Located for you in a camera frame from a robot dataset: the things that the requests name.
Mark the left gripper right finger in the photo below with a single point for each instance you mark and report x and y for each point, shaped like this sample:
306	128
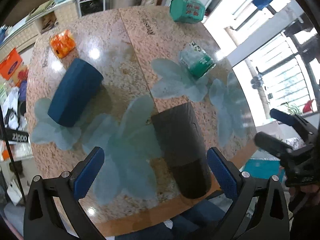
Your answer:
258	210

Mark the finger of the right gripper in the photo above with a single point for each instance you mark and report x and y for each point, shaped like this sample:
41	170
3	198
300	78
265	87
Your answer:
304	129
274	147

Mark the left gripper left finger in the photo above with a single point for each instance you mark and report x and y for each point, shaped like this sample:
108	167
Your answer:
41	217

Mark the black textured cup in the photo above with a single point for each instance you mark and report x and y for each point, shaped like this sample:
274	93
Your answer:
180	139

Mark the dark blue cup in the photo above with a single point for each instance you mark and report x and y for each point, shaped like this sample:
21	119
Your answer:
79	84

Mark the right hand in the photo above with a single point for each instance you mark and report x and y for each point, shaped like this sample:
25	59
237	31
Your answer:
301	196

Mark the black zippo box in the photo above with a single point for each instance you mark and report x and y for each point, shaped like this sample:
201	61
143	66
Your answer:
16	136

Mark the green plastic bottle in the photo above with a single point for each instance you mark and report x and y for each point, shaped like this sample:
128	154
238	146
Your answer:
196	60

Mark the orange plastic bag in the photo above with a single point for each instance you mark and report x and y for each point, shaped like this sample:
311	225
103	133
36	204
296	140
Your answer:
10	64

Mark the teal hexagonal box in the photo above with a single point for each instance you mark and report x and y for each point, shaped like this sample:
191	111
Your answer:
187	11

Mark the orange snack packet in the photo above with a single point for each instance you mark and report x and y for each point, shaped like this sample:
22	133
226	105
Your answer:
62	44

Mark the white tv cabinet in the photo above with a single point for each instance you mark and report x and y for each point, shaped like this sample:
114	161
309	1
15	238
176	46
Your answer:
26	32

